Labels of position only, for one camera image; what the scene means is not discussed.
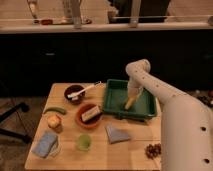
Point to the blue folded cloth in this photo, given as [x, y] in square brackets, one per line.
[47, 145]

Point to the red grape bunch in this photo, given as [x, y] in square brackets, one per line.
[153, 150]

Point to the yellow toy bread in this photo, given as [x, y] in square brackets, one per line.
[54, 121]

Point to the blue triangular cloth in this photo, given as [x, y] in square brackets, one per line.
[115, 135]

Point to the orange bowl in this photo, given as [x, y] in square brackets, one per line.
[90, 124]

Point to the green plastic tray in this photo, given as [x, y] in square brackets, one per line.
[115, 98]

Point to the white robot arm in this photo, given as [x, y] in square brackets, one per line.
[185, 121]

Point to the black office chair base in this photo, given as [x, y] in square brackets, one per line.
[11, 124]

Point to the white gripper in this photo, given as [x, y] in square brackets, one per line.
[133, 89]

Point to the white eraser block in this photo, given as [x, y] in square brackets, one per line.
[89, 114]

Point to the green plastic cup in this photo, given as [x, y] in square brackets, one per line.
[84, 142]

